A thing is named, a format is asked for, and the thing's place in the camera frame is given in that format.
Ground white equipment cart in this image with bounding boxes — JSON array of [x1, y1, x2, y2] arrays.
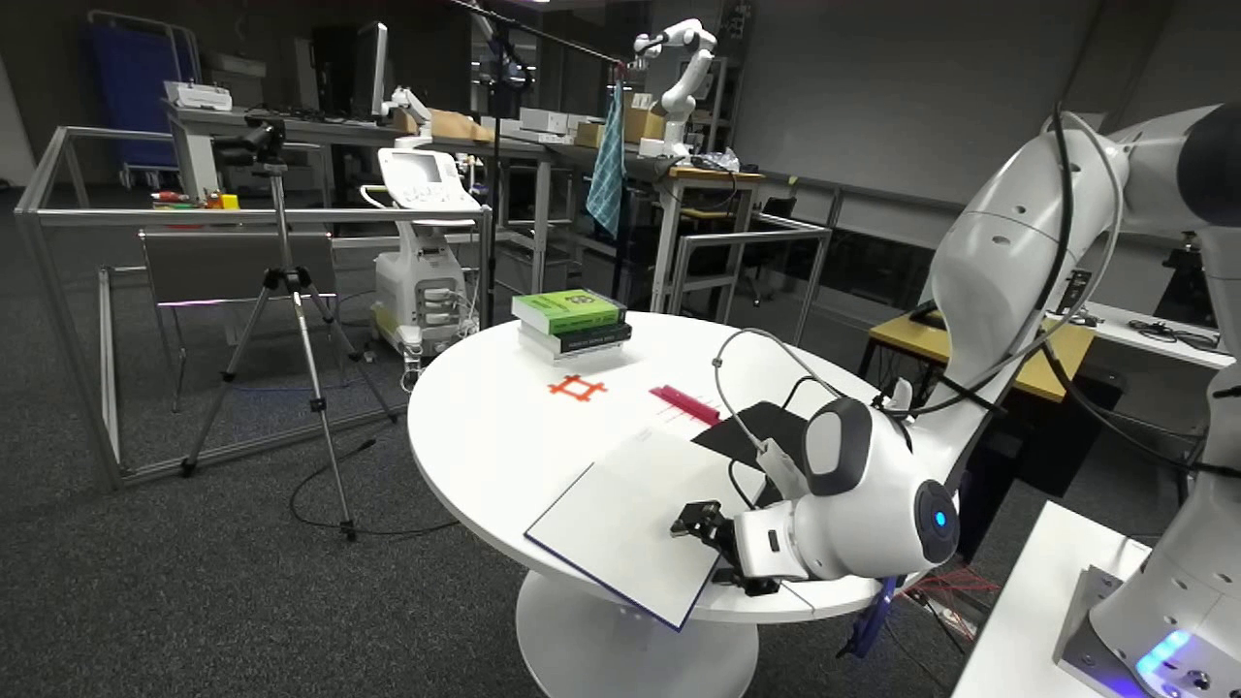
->
[[355, 143, 489, 367]]

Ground black boom pole stand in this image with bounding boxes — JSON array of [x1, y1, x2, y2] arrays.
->
[[451, 0, 652, 326]]

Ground wooden top workbench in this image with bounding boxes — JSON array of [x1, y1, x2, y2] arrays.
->
[[646, 155, 775, 318]]

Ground black table mat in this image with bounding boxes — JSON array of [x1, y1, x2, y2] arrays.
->
[[689, 400, 818, 516]]

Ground black camera tripod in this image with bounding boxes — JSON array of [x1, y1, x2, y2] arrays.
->
[[177, 112, 400, 541]]

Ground white robot base table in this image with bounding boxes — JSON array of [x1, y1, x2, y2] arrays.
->
[[947, 499, 1156, 698]]

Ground green book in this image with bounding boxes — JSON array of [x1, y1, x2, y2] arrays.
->
[[509, 288, 626, 341]]

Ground blue clamp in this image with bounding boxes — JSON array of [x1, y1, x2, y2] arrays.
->
[[838, 575, 906, 662]]

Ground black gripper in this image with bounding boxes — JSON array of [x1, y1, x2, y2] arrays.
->
[[668, 495, 785, 600]]

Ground blue hardcover book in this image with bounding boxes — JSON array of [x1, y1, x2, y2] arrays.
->
[[518, 421, 780, 632]]

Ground red marker pen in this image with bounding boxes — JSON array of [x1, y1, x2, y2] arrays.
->
[[646, 382, 725, 430]]

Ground red floor cables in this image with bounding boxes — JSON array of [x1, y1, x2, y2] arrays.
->
[[903, 563, 1000, 638]]

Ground dark book with white pages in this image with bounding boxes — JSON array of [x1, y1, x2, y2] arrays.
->
[[517, 318, 636, 362]]

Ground teal hanging cloth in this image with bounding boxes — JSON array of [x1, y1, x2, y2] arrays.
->
[[583, 76, 632, 244]]

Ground grey metal frame table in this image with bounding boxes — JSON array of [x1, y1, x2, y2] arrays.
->
[[12, 119, 501, 488]]

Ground white round pedestal table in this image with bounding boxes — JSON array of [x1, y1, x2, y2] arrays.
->
[[402, 306, 966, 698]]

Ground cardboard box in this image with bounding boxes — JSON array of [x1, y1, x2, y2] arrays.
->
[[573, 103, 670, 146], [421, 110, 495, 146]]

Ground light grey wrist camera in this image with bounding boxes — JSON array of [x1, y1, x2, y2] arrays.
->
[[740, 516, 798, 576]]

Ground black floor cable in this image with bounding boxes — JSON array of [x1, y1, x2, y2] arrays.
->
[[284, 430, 457, 541]]

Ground orange square frame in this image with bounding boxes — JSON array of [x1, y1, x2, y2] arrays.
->
[[546, 371, 607, 408]]

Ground dark computer monitor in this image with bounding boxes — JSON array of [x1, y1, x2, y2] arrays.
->
[[311, 14, 395, 123]]

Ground yellow top side table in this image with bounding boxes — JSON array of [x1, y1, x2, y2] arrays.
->
[[859, 310, 1102, 408]]

